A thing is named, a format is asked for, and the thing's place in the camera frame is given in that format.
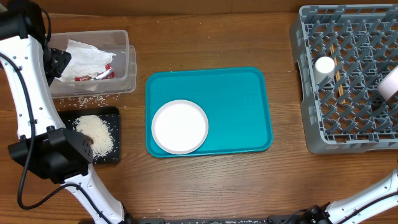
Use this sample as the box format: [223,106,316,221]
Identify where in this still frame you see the white rice pile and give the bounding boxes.
[73,115,114,159]

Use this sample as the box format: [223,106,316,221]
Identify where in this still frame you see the brown food scrap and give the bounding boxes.
[83,135,94,146]

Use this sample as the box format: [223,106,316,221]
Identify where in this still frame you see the white pink bowl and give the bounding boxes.
[377,67,398,101]

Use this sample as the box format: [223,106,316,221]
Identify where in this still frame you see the small white cup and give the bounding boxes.
[313,56,335,84]

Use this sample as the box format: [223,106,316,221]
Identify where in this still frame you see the white napkin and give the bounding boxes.
[58,39,116,82]

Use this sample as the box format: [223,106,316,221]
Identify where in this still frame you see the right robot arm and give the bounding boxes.
[299,169,397,224]

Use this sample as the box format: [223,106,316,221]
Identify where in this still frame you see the spilled rice on table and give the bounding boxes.
[55,95,119,109]

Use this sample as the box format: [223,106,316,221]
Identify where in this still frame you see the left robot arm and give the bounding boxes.
[1,1,132,223]

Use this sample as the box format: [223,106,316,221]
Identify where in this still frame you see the black plastic tray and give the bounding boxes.
[60,106,121,164]

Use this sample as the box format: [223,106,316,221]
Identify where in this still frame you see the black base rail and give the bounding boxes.
[131,215,300,224]

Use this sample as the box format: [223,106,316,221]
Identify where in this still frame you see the red snack wrapper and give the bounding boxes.
[75,64,115,82]

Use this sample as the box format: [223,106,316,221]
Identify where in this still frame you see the grey dishwasher rack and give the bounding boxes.
[290,4,397,154]

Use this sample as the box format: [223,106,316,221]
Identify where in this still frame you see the white round plate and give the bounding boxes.
[151,100,209,155]

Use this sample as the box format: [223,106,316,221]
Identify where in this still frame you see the teal serving tray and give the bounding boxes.
[145,67,274,158]

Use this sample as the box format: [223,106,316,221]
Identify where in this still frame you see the clear plastic bin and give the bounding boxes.
[50,30,137,98]

